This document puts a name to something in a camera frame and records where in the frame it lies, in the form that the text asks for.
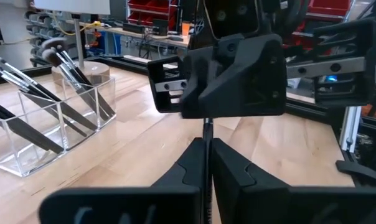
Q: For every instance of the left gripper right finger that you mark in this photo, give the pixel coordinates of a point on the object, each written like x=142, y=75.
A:
x=269, y=205

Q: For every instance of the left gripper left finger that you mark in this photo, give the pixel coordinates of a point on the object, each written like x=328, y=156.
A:
x=144, y=205

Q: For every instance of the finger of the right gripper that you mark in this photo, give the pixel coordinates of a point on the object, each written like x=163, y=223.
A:
x=253, y=87
x=202, y=74

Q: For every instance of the thin black makeup brush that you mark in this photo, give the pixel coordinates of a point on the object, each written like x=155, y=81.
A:
x=23, y=124
x=29, y=132
x=51, y=109
x=208, y=129
x=51, y=96

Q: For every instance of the fluffy powder makeup brush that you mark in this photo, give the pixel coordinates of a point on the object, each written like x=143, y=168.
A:
x=52, y=43

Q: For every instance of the fan head makeup brush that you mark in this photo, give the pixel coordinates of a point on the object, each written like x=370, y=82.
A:
x=49, y=56

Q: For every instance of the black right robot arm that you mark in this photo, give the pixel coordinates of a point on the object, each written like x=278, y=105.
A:
x=287, y=18

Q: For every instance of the orange cup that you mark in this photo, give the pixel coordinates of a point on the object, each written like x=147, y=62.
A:
x=185, y=28

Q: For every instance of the cluttered workbench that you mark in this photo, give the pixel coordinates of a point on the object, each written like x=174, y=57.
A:
x=138, y=35

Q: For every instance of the red storage bins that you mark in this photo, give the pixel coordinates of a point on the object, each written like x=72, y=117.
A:
x=150, y=6

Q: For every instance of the clear acrylic brush organizer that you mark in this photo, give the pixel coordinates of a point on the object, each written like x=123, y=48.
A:
x=82, y=124

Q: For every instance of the white shade wooden table lamp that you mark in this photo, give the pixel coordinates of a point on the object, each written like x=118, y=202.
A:
x=91, y=71

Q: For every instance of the grey parts rack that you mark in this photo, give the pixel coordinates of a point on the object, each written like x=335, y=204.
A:
x=35, y=31

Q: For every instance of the white panel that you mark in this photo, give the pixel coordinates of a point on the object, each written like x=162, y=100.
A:
x=18, y=25

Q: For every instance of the silver aluminium post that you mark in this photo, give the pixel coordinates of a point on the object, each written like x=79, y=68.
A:
x=350, y=130

